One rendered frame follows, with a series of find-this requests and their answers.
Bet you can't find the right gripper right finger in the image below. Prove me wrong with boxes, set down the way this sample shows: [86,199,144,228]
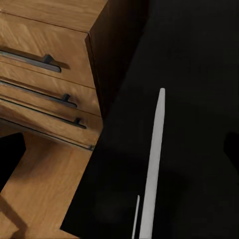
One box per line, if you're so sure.
[223,132,239,172]

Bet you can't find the pen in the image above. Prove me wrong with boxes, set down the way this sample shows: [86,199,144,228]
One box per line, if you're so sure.
[131,88,165,239]

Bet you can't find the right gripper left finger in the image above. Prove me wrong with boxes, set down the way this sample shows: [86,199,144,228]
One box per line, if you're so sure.
[0,132,26,192]

